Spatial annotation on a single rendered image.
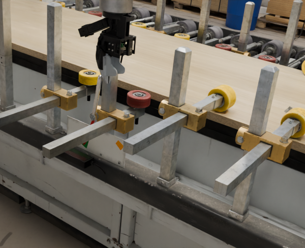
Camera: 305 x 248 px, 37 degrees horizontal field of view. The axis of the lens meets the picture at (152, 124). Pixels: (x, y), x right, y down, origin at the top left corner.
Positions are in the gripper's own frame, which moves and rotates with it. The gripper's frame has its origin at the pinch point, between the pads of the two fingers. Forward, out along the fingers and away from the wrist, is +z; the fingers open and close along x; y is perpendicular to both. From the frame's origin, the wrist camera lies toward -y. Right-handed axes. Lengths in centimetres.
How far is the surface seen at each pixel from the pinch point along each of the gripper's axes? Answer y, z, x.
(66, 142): 0.8, 14.7, -16.7
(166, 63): -15, 11, 57
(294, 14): 15, -9, 115
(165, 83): -1.5, 10.8, 35.7
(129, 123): 4.3, 15.6, 7.7
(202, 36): -30, 11, 115
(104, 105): -5.0, 11.8, 6.0
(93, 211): -28, 79, 31
